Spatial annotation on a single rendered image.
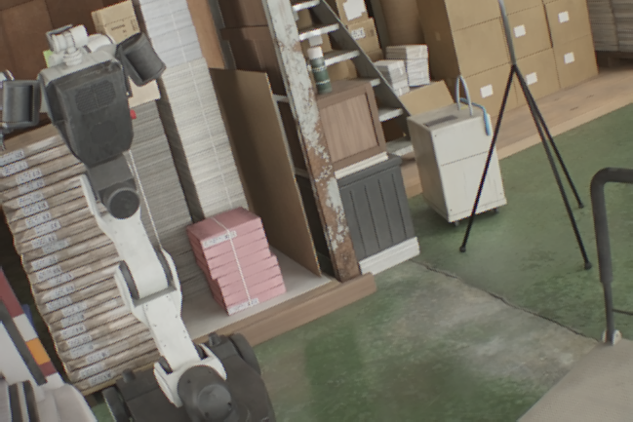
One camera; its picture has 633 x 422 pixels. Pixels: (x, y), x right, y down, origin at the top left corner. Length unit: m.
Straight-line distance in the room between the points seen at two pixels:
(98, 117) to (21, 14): 4.83
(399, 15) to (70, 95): 3.94
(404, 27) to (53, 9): 3.20
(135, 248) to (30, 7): 4.80
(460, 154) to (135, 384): 1.93
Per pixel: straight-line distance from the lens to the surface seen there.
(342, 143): 3.38
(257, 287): 3.35
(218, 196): 3.58
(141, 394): 2.80
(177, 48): 3.47
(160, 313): 2.59
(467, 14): 5.41
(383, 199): 3.52
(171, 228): 3.53
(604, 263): 2.24
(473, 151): 3.79
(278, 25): 3.14
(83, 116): 2.33
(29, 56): 7.13
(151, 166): 3.46
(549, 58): 5.92
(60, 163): 2.92
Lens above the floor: 1.48
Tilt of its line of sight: 17 degrees down
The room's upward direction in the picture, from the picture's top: 15 degrees counter-clockwise
